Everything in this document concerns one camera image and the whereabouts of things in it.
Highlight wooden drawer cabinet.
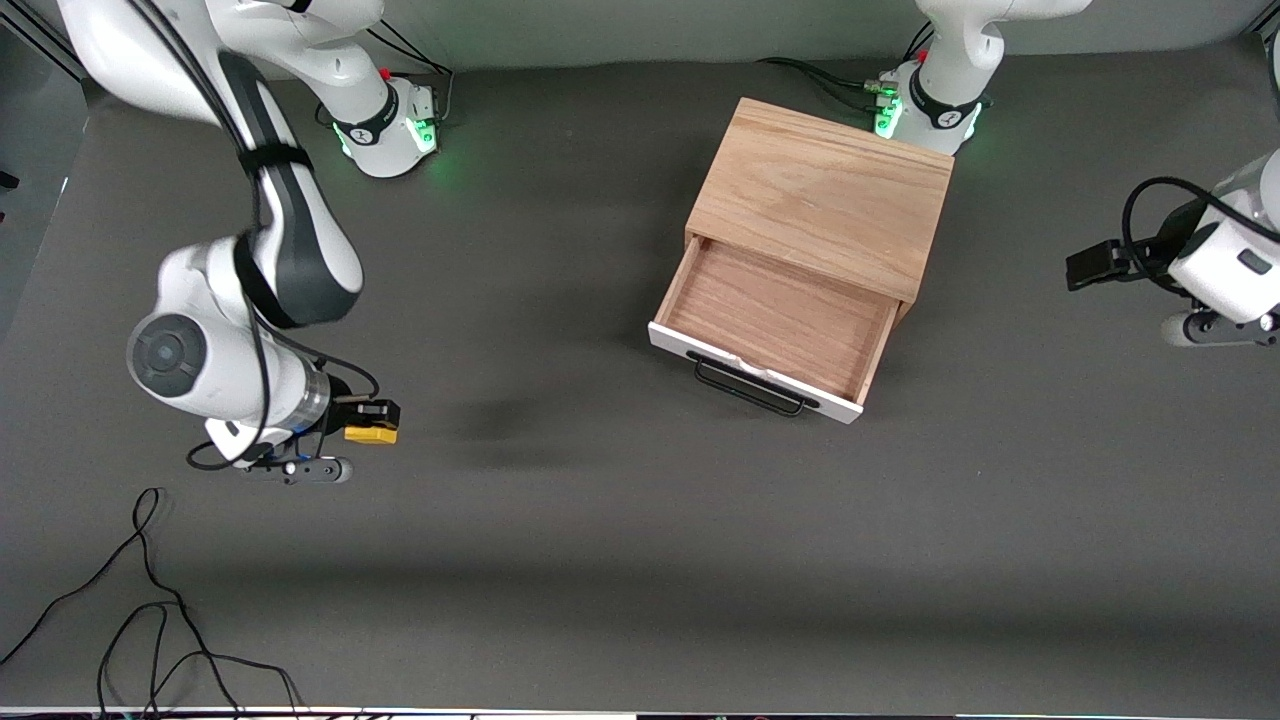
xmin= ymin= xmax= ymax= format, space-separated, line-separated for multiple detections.
xmin=684 ymin=97 xmax=955 ymax=323

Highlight black left arm wrist cable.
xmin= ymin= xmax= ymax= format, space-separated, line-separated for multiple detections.
xmin=1121 ymin=176 xmax=1280 ymax=293

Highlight black arm wrist cable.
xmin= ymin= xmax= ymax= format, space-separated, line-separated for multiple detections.
xmin=1121 ymin=176 xmax=1280 ymax=293
xmin=130 ymin=0 xmax=382 ymax=473

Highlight black right arm wrist cable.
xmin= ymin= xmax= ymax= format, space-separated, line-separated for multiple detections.
xmin=130 ymin=0 xmax=382 ymax=473

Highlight long thin black cable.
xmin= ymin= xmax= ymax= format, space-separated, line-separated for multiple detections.
xmin=0 ymin=487 xmax=243 ymax=717

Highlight looped thin black cable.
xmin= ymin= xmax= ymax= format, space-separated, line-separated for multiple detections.
xmin=96 ymin=600 xmax=303 ymax=717

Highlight black left arm base cables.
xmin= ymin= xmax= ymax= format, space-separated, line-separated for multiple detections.
xmin=757 ymin=25 xmax=936 ymax=113

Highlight black arm base cables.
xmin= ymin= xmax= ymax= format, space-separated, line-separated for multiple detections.
xmin=315 ymin=22 xmax=457 ymax=127
xmin=757 ymin=25 xmax=936 ymax=113

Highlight black right arm base cables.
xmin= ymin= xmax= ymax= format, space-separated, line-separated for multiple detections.
xmin=315 ymin=22 xmax=457 ymax=127

